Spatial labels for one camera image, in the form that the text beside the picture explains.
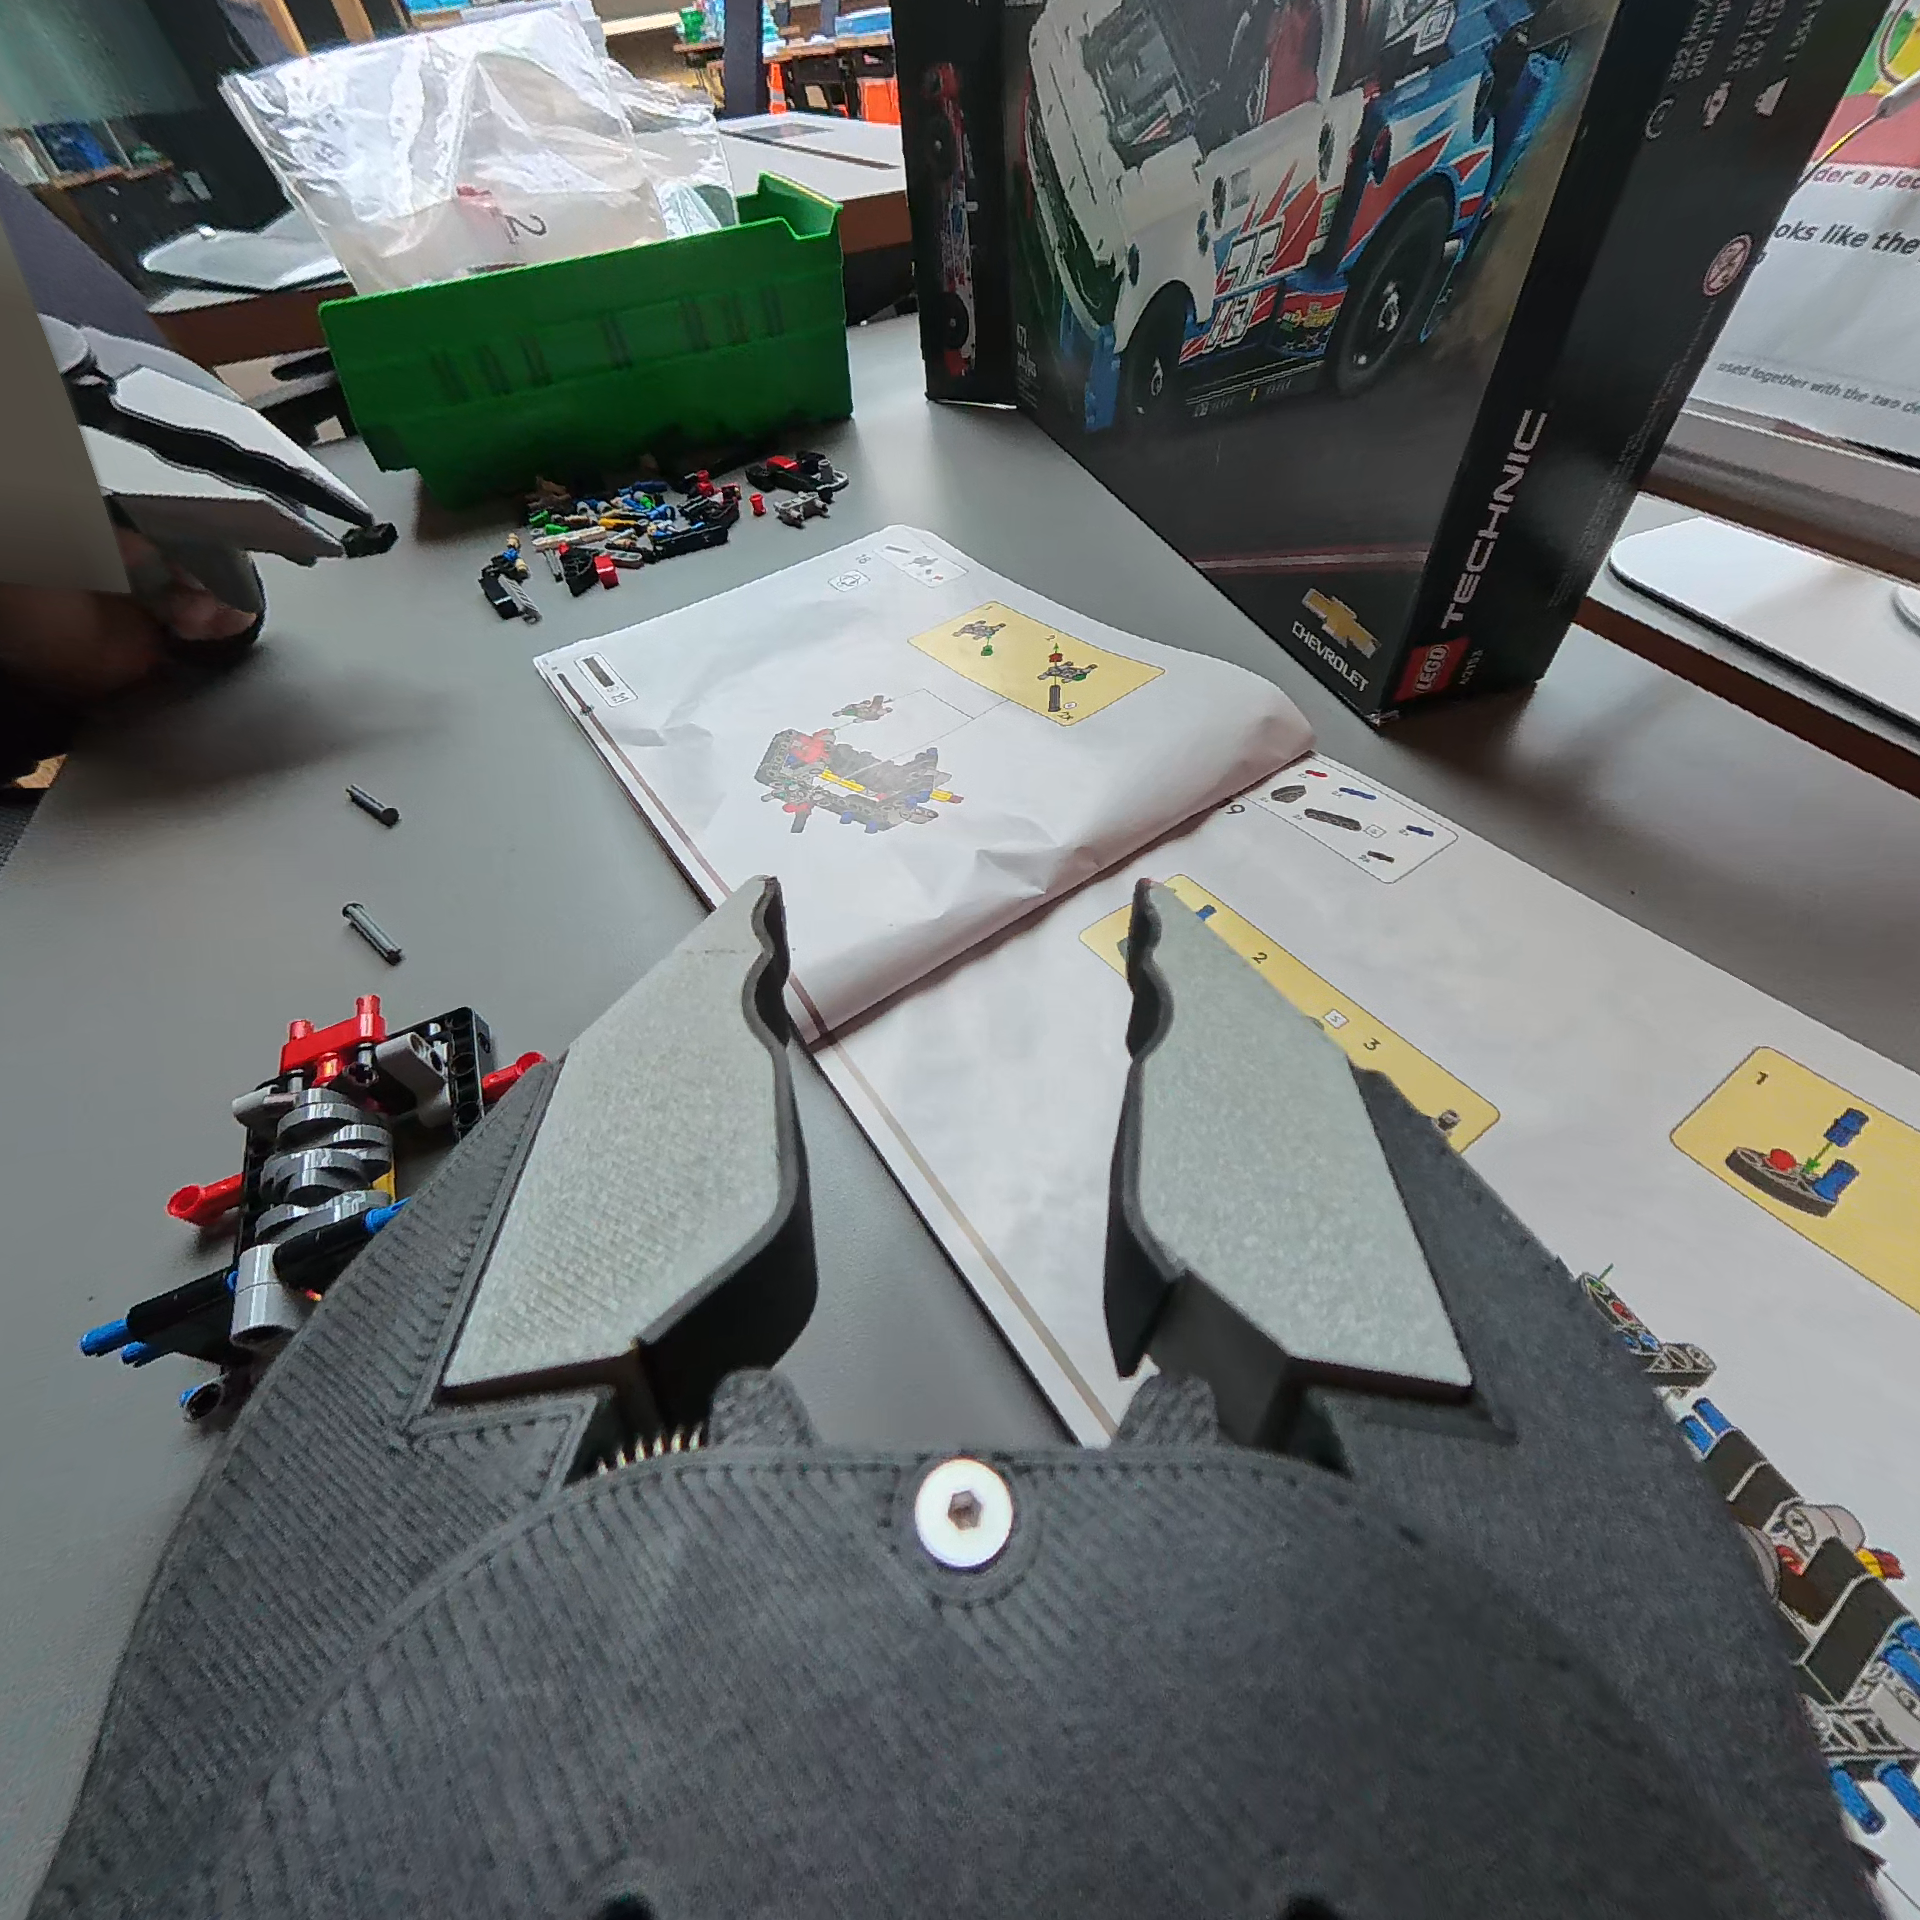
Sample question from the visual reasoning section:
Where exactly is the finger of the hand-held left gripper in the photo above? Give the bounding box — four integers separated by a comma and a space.
45, 316, 377, 536
82, 428, 361, 571

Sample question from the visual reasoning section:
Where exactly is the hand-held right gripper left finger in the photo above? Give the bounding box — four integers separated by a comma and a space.
439, 877, 818, 1403

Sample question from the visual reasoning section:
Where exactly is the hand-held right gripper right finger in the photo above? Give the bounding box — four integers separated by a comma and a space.
1105, 880, 1476, 1450

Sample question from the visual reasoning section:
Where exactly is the black lego frame assembly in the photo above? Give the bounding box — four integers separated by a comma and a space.
79, 995, 549, 1420

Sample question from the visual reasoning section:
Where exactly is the pile of lego pieces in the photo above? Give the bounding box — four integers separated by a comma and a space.
478, 449, 852, 625

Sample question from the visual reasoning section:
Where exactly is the lego instruction booklet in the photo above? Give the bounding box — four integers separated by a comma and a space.
535, 525, 1920, 1907

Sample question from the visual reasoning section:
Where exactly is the black lego box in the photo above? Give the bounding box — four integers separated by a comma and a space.
891, 0, 1894, 732

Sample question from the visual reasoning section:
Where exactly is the person's left hand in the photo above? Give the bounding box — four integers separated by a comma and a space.
0, 577, 249, 694

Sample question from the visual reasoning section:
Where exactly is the clear plastic bag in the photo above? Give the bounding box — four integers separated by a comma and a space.
222, 0, 740, 294

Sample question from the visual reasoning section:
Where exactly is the green plastic bin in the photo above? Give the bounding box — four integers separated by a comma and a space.
321, 172, 854, 513

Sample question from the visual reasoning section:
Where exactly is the grey table with brown edge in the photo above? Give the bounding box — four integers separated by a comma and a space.
1574, 405, 1920, 797

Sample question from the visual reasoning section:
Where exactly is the printed instruction sheet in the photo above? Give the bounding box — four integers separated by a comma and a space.
1687, 0, 1920, 460

